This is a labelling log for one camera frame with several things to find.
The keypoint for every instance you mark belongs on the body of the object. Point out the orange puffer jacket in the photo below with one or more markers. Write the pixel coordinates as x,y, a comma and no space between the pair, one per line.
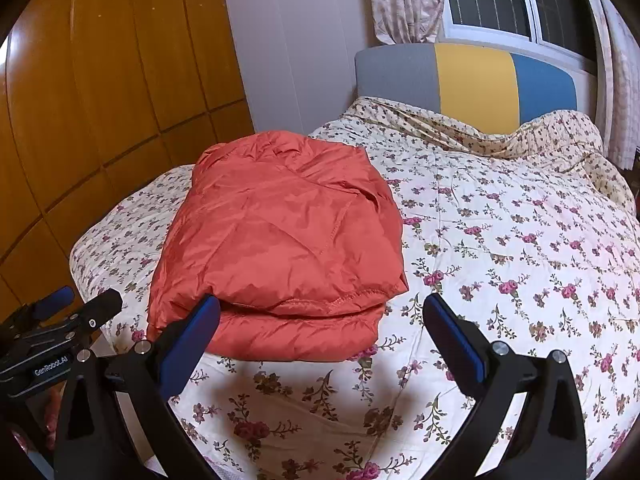
280,235

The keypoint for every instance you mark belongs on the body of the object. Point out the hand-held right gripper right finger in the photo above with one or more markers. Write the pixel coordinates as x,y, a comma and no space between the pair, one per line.
452,332

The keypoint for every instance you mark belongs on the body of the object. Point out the grey yellow blue headboard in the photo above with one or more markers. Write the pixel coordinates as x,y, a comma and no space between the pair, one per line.
475,80

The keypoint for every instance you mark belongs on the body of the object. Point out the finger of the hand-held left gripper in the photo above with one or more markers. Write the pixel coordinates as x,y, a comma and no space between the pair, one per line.
106,302
55,298

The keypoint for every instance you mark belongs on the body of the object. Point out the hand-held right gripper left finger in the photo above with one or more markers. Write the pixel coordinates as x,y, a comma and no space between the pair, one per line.
195,330

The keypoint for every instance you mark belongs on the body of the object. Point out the wooden wardrobe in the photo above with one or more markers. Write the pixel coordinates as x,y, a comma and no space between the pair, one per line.
100,110

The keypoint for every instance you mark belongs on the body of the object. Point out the floral curtain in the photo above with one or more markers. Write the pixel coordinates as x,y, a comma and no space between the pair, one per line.
622,85
405,0

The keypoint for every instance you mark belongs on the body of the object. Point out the floral quilt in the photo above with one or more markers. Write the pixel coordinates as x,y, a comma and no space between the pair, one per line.
500,260

